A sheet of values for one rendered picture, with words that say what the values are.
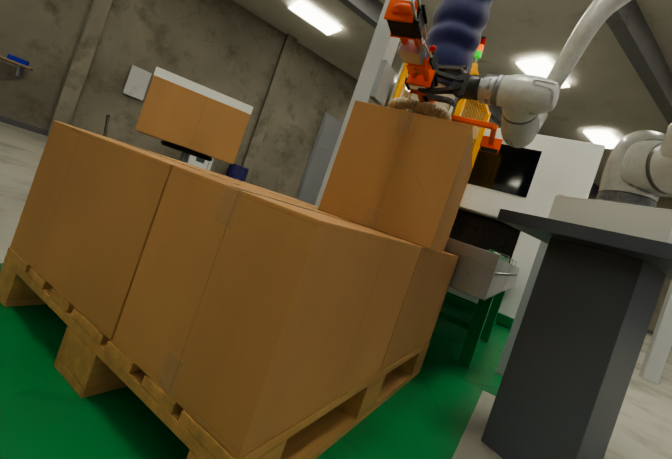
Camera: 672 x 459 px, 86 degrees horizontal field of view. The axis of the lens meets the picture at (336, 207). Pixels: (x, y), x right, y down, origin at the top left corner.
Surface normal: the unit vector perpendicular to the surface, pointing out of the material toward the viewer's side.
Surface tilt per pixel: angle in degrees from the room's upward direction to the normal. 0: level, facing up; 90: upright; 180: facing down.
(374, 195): 90
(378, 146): 90
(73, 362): 90
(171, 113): 90
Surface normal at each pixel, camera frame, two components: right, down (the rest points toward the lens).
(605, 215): -0.77, -0.27
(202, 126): 0.33, 0.11
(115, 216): -0.47, -0.17
